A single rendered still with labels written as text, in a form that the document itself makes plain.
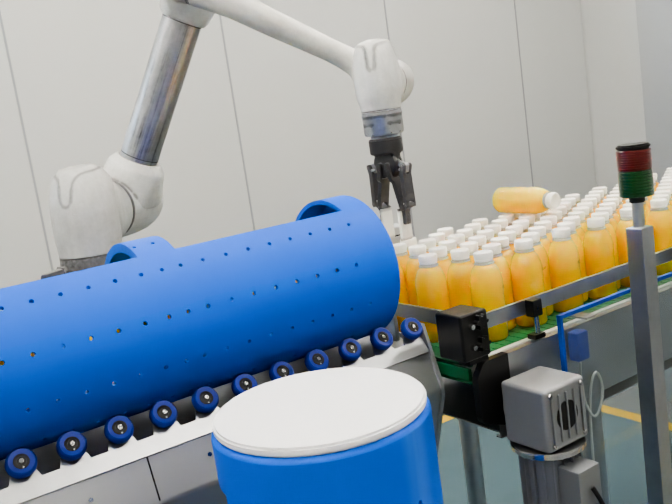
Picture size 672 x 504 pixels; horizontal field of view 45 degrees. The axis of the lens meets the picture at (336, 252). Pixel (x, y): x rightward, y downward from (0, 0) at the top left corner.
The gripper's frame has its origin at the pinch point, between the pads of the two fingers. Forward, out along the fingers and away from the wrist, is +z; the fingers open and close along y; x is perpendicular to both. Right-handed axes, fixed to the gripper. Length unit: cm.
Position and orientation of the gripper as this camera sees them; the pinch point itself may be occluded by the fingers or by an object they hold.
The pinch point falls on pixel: (396, 225)
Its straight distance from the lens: 187.2
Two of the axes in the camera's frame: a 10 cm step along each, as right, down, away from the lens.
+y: 5.7, 0.6, -8.2
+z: 1.4, 9.8, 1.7
